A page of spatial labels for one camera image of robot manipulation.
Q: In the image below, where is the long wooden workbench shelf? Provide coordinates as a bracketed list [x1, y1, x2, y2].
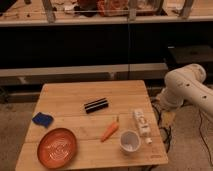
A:
[0, 0, 213, 27]

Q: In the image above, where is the orange ceramic bowl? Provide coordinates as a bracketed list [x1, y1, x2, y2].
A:
[37, 128, 78, 169]

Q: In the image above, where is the white plastic bottle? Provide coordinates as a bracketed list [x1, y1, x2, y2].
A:
[133, 109, 152, 144]

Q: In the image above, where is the orange toy carrot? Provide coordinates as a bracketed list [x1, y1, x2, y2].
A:
[100, 118, 119, 142]

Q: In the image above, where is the black box on shelf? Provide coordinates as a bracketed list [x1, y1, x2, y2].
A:
[164, 44, 213, 76]

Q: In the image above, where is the black striped rectangular block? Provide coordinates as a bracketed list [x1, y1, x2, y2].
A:
[84, 98, 109, 114]

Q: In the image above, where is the blue crumpled cloth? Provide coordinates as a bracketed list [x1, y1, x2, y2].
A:
[32, 112, 54, 128]

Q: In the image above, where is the wooden table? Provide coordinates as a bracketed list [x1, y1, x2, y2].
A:
[14, 79, 169, 171]

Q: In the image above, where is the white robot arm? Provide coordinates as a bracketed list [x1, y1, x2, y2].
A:
[158, 64, 213, 118]

